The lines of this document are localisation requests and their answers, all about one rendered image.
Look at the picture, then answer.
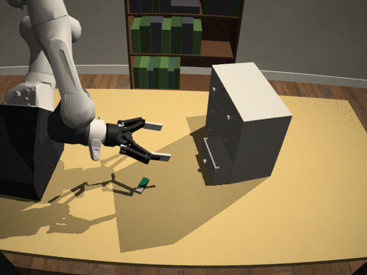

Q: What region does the green and white eraser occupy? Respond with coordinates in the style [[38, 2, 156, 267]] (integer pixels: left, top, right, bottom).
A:
[[135, 177, 149, 194]]

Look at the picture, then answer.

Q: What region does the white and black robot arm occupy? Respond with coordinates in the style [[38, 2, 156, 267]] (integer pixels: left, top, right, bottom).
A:
[[0, 0, 107, 161]]

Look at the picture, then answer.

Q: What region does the grey drawer front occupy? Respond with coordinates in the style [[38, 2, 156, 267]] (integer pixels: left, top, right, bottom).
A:
[[202, 136, 233, 184], [220, 116, 237, 163], [223, 93, 243, 143], [206, 111, 219, 137], [210, 68, 226, 111], [208, 90, 222, 133]]

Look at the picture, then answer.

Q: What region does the grey chest of drawers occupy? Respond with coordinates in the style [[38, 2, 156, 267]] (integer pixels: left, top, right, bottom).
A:
[[212, 62, 292, 184]]

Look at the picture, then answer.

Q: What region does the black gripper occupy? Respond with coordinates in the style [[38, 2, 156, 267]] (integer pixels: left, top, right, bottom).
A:
[[103, 117, 171, 164]]

